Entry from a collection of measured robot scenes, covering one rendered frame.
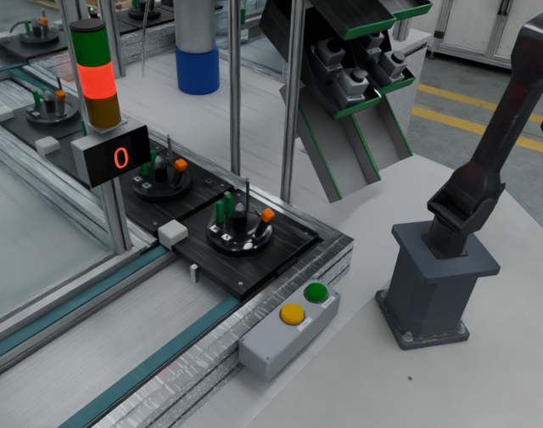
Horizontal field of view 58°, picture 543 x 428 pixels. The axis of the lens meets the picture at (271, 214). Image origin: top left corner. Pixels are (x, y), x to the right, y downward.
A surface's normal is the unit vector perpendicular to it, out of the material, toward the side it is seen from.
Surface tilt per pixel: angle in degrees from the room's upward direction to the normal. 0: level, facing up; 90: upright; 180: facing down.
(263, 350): 0
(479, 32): 90
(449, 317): 90
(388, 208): 0
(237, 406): 0
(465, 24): 90
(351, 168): 45
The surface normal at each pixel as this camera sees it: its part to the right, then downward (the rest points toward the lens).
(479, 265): 0.04, -0.79
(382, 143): 0.47, -0.20
